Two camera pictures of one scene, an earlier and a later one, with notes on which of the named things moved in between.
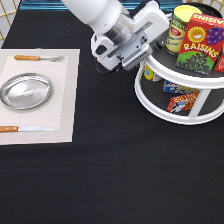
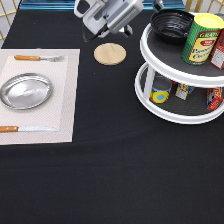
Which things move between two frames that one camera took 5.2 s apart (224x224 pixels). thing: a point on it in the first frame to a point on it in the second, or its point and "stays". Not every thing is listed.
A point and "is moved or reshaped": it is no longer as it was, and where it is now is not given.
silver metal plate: (26, 91) stays
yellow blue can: (150, 74) to (161, 86)
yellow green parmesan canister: (178, 25) to (201, 41)
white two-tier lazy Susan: (179, 97) is moved or reshaped
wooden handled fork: (38, 58) stays
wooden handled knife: (12, 129) stays
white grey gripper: (134, 44) to (106, 17)
